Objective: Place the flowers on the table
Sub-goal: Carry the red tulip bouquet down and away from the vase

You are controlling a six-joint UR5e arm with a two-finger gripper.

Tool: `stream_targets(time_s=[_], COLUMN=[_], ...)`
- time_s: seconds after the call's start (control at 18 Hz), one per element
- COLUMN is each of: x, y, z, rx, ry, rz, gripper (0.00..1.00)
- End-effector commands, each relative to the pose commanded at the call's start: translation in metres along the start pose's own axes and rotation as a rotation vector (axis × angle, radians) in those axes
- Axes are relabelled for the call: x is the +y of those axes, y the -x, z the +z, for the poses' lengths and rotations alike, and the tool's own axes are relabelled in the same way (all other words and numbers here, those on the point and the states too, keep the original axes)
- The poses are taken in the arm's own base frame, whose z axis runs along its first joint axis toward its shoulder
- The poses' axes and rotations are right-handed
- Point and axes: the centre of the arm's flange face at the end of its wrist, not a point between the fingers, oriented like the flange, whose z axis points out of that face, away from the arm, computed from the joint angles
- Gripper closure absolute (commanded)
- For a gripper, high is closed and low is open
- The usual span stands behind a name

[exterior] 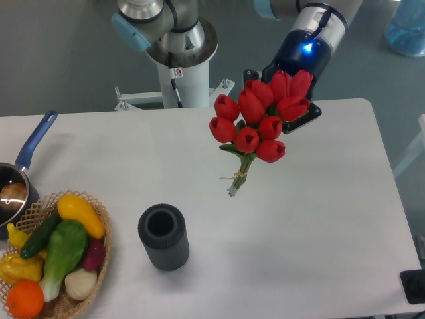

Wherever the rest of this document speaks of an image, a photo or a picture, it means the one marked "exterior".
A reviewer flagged black device at edge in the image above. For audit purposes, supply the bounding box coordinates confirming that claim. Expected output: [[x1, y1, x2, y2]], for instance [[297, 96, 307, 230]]
[[400, 269, 425, 304]]

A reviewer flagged green bok choy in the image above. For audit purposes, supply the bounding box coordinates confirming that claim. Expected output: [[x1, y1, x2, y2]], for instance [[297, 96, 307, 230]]
[[39, 220, 88, 302]]

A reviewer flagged dark grey ribbed vase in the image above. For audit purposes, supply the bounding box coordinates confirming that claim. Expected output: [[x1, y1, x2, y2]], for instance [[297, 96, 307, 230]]
[[137, 203, 190, 271]]

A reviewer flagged orange fruit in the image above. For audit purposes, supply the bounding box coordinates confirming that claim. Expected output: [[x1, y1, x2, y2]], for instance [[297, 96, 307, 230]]
[[7, 280, 44, 318]]

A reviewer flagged yellow squash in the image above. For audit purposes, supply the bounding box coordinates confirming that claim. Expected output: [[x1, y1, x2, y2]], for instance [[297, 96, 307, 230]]
[[57, 194, 106, 239]]

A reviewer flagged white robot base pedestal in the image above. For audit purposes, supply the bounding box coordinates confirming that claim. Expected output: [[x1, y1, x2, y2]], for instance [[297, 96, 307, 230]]
[[114, 61, 235, 111]]

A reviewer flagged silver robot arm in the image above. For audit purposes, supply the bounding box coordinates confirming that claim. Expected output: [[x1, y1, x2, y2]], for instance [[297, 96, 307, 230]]
[[111, 1, 361, 109]]

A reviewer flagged yellow pepper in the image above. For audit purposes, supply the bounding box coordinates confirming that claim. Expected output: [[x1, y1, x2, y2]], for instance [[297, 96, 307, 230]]
[[1, 253, 43, 286]]

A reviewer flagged small yellow gourd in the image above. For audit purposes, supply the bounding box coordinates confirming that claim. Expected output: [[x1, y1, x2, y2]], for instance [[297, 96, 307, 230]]
[[7, 223, 47, 261]]

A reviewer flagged blue handled saucepan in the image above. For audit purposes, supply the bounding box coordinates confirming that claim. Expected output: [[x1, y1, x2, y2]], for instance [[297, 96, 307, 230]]
[[1, 110, 58, 227]]

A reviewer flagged white garlic bulb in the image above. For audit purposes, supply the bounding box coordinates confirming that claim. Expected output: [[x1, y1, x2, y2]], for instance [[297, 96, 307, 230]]
[[64, 268, 97, 300]]

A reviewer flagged red tulip bouquet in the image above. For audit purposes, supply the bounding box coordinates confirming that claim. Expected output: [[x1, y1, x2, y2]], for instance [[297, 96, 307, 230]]
[[209, 70, 313, 197]]

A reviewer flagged purple radish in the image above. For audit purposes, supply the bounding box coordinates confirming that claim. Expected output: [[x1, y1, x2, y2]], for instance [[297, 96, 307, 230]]
[[81, 239, 106, 271]]

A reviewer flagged dark green cucumber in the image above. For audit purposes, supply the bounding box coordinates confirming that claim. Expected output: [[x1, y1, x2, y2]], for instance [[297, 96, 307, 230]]
[[20, 210, 62, 259]]

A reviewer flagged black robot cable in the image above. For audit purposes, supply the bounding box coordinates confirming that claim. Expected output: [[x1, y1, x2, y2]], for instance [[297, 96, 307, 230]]
[[167, 53, 184, 108]]

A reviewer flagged fried food piece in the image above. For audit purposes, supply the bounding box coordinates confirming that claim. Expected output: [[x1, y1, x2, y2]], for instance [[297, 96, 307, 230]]
[[1, 183, 27, 212]]

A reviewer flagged woven wicker basket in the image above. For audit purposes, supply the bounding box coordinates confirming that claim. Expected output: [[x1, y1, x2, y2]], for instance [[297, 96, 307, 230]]
[[15, 190, 112, 318]]

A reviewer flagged blue translucent container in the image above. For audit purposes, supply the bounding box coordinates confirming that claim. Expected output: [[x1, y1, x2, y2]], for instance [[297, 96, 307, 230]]
[[384, 0, 424, 57]]

